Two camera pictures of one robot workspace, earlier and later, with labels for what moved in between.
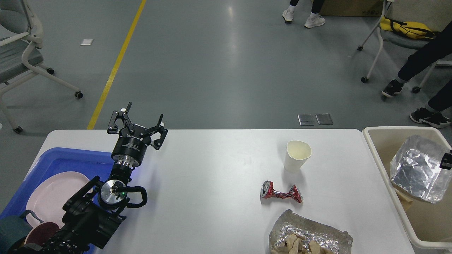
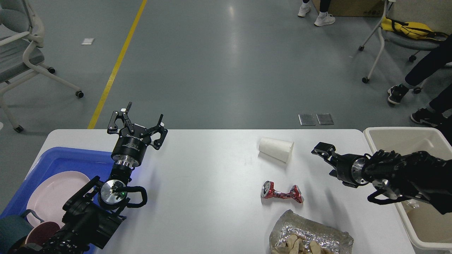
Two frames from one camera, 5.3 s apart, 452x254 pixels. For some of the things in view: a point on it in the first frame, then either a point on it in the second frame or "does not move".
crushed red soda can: x=267 y=190 does not move
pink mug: x=40 y=234 does not move
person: x=315 y=19 → x=323 y=18
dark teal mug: x=14 y=230 does not move
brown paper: x=293 y=246 does not move
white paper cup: x=297 y=152 → x=279 y=150
